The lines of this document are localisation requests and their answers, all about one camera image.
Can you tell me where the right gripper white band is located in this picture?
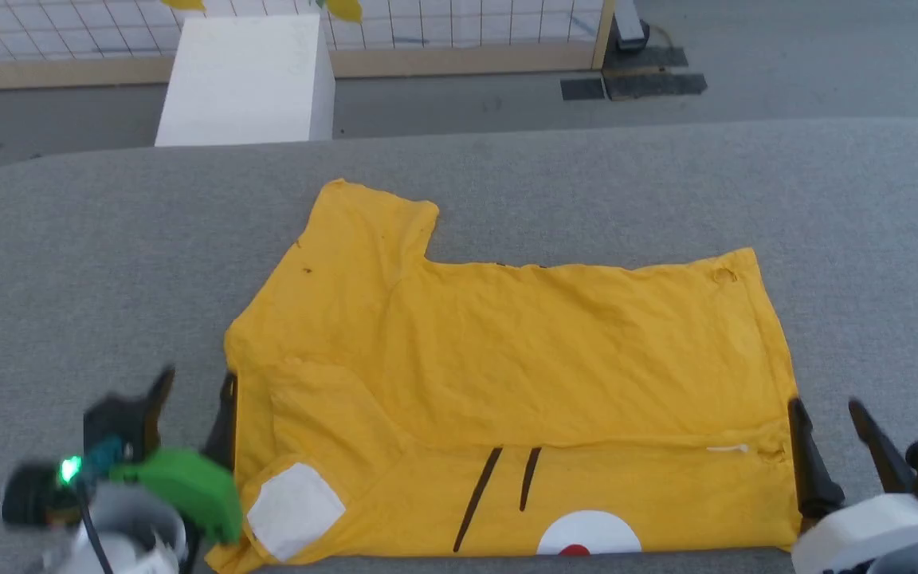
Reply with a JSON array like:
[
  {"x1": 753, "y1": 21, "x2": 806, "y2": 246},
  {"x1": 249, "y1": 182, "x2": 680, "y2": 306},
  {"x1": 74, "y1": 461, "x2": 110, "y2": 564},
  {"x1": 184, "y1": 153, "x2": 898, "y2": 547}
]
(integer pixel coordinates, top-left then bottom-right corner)
[{"x1": 787, "y1": 396, "x2": 918, "y2": 574}]

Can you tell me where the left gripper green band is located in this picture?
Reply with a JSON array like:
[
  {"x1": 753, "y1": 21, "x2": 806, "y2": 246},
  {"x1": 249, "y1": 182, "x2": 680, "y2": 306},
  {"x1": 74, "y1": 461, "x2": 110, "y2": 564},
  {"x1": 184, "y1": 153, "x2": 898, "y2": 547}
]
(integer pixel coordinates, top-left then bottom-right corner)
[{"x1": 107, "y1": 366, "x2": 244, "y2": 549}]

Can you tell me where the yellow t-shirt garment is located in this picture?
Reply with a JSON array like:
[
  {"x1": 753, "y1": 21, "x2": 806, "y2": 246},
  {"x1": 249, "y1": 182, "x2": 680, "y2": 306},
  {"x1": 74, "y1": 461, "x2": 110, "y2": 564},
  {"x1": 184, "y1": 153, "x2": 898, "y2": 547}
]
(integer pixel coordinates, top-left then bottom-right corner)
[{"x1": 204, "y1": 178, "x2": 804, "y2": 574}]

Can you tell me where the white rectangular box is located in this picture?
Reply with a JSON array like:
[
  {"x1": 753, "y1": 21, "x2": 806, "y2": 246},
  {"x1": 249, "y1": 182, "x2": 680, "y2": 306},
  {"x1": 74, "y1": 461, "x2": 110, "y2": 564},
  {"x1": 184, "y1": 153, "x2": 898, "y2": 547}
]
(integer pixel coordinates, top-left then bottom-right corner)
[{"x1": 154, "y1": 14, "x2": 337, "y2": 148}]

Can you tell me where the grey fabric sofa cushion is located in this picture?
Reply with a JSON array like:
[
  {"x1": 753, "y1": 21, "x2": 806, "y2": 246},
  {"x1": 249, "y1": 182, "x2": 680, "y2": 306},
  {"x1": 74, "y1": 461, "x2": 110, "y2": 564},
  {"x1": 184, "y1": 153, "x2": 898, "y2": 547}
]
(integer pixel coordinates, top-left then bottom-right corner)
[{"x1": 0, "y1": 117, "x2": 918, "y2": 574}]

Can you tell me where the large black floor mat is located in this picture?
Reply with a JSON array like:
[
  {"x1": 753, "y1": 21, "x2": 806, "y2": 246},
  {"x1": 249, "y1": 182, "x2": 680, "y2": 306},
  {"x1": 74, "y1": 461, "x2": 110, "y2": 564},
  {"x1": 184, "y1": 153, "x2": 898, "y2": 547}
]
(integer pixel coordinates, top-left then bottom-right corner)
[{"x1": 602, "y1": 46, "x2": 708, "y2": 101}]

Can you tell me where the small black floor mat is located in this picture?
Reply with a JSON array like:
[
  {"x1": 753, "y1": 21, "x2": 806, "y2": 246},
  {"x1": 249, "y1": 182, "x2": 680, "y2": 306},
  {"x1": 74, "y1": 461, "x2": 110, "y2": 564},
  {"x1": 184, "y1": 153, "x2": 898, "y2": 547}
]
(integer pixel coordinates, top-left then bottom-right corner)
[{"x1": 560, "y1": 77, "x2": 607, "y2": 102}]

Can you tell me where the lemon print grid panel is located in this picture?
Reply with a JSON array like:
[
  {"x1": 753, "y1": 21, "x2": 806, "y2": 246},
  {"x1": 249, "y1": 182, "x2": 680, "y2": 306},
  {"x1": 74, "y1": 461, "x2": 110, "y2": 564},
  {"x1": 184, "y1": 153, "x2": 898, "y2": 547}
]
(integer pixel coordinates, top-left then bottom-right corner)
[{"x1": 0, "y1": 0, "x2": 617, "y2": 91}]

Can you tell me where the grey metal stand leg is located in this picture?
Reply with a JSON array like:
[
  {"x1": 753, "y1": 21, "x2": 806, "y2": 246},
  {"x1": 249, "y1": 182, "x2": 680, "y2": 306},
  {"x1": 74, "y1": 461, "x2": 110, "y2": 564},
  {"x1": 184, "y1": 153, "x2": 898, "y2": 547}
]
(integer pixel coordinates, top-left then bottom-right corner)
[{"x1": 614, "y1": 0, "x2": 653, "y2": 54}]

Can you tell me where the left arm cable teal plug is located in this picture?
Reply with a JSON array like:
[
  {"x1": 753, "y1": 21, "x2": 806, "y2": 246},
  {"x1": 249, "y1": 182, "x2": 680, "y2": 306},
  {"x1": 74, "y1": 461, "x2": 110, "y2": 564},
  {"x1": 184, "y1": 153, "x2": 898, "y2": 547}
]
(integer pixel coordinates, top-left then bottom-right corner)
[{"x1": 69, "y1": 436, "x2": 135, "y2": 574}]

